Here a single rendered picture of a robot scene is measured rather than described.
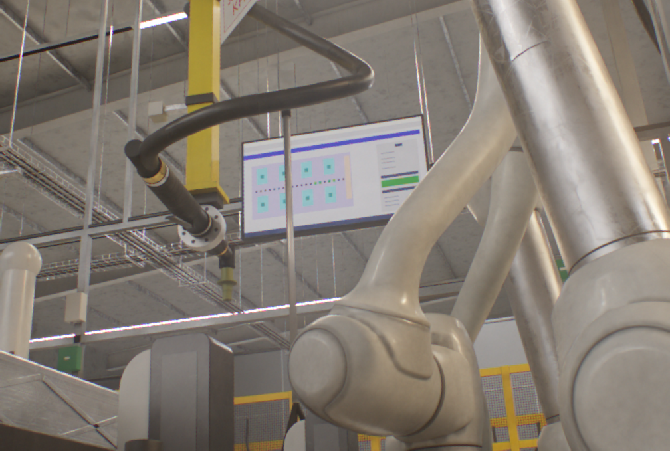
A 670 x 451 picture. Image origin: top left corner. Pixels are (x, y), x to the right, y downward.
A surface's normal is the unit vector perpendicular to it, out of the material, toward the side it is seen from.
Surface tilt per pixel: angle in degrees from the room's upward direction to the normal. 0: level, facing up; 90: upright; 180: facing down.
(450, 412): 117
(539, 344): 98
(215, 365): 90
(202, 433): 90
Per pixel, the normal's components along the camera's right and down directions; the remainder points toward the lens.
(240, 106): 0.00, 0.07
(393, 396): 0.70, 0.23
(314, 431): -0.30, -0.39
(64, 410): 0.95, -0.17
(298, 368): -0.61, -0.17
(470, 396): 0.74, -0.24
